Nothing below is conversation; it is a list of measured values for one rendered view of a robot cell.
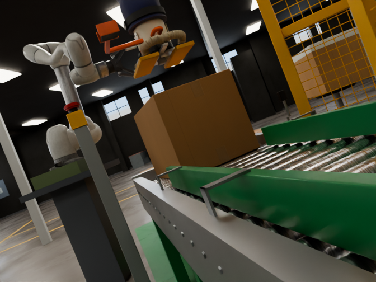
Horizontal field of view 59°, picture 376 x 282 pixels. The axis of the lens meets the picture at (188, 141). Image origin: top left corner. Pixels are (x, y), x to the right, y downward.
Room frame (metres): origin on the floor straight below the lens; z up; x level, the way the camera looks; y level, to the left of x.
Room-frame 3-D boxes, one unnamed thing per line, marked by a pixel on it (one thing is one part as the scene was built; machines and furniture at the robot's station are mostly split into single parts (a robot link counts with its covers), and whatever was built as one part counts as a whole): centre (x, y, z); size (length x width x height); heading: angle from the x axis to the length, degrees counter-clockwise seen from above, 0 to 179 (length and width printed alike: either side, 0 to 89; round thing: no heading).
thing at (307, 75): (2.91, -1.35, 0.82); 0.60 x 0.40 x 0.40; 179
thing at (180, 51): (1.82, -0.12, 1.16); 0.34 x 0.10 x 0.05; 15
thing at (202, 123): (1.80, -0.03, 0.75); 0.60 x 0.40 x 0.40; 18
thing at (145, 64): (1.77, 0.06, 1.16); 0.34 x 0.10 x 0.05; 15
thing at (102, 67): (1.97, 0.31, 1.27); 0.09 x 0.06 x 0.09; 15
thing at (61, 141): (2.25, 0.79, 1.00); 0.18 x 0.16 x 0.22; 139
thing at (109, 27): (1.44, 0.15, 1.27); 0.09 x 0.08 x 0.05; 105
